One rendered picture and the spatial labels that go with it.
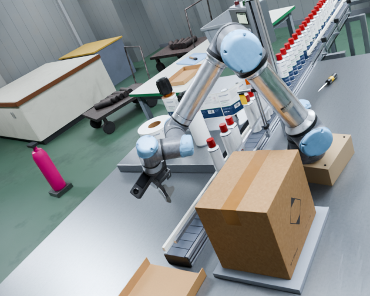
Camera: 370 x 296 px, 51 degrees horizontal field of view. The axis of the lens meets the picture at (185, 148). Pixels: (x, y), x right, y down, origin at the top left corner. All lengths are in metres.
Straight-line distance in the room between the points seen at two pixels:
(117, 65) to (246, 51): 6.57
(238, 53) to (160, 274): 0.82
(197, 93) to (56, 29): 7.77
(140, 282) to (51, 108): 5.01
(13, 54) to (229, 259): 7.63
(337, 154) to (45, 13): 7.93
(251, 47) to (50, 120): 5.30
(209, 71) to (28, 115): 4.98
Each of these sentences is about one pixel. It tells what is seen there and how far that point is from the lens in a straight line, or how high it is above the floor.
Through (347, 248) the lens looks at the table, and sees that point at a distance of 1.35.
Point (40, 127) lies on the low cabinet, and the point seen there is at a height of 0.28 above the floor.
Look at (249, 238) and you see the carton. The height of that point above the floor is 1.01.
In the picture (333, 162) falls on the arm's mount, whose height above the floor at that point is 0.91.
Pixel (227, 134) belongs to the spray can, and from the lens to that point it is 1.70.
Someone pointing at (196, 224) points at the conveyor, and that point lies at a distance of 1.54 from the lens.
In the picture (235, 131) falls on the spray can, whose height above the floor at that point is 1.01.
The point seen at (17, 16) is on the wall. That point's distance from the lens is 8.75.
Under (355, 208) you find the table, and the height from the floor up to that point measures 0.83.
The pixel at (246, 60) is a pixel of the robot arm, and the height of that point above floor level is 1.44.
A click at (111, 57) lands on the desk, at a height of 0.49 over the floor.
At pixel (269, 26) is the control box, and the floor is 1.36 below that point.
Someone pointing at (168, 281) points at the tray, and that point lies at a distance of 1.46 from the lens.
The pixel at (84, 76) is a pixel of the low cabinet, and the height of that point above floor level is 0.57.
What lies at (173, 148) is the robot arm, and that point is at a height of 1.24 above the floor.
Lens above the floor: 1.80
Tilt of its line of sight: 26 degrees down
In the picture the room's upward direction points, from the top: 24 degrees counter-clockwise
